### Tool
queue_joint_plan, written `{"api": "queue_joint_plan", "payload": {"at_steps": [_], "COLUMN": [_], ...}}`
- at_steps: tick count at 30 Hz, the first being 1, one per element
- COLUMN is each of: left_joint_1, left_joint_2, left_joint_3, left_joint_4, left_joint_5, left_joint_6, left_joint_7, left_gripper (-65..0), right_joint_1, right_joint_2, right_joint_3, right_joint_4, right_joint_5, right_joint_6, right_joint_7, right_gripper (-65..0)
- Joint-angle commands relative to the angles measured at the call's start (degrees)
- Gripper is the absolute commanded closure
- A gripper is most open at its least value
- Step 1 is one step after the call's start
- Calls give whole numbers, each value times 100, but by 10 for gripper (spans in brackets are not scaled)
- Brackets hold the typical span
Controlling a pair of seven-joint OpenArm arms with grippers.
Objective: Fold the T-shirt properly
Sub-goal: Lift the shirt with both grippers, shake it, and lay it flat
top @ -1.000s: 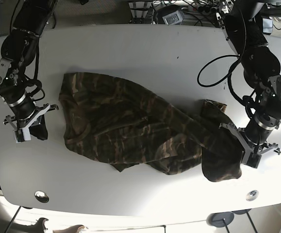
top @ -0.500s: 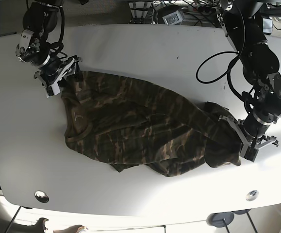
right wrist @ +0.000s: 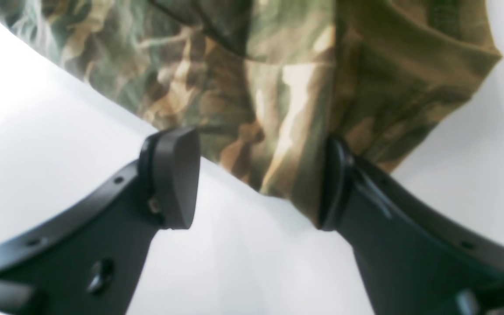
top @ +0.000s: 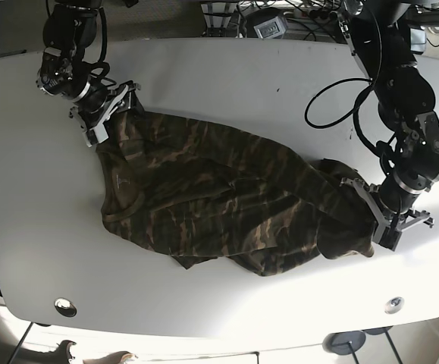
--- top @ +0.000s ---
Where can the camouflage T-shirt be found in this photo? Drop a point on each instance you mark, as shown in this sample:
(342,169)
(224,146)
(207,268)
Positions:
(197,191)

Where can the white orange shoe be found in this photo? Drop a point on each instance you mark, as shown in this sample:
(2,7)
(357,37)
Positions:
(63,352)
(112,358)

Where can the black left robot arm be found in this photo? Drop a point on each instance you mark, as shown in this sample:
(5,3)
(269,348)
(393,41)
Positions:
(406,103)

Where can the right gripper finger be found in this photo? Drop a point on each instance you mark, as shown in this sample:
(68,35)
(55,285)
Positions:
(95,135)
(133,87)

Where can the black floor stand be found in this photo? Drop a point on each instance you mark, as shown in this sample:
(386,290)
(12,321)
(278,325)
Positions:
(384,331)
(345,344)

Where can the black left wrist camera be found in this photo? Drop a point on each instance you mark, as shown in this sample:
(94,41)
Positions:
(390,238)

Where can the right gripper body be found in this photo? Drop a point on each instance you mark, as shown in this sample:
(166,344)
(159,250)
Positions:
(99,107)

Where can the left black floor stand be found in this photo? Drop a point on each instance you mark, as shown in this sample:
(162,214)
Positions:
(345,344)

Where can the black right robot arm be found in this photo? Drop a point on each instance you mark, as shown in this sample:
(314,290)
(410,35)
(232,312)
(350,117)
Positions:
(74,67)

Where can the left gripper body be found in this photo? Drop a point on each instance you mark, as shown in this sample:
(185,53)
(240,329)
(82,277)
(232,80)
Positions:
(391,201)

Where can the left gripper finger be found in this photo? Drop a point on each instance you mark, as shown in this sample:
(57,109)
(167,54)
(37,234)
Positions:
(357,184)
(420,217)

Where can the right black floor stand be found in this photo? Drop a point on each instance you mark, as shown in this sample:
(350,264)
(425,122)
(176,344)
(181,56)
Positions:
(384,331)

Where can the table cable grommet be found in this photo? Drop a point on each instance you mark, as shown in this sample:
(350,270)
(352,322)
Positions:
(65,307)
(394,305)

